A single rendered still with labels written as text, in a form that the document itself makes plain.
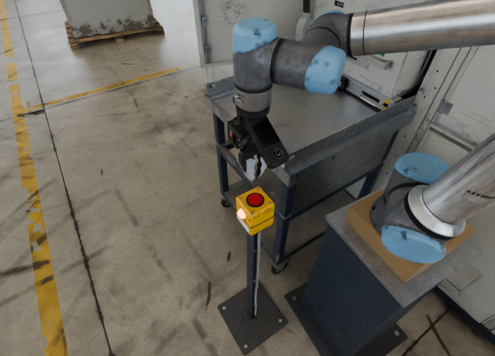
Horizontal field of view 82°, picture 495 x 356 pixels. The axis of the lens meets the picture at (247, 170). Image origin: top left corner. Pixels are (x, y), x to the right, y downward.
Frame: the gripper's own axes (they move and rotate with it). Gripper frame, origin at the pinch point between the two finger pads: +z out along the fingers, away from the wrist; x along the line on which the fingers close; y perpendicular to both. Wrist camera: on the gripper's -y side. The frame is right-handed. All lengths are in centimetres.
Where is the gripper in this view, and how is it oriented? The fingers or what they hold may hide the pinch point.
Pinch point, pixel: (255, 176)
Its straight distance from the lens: 71.7
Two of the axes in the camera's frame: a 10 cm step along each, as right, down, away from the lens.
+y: -5.5, -6.0, 5.9
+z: 0.0, 7.0, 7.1
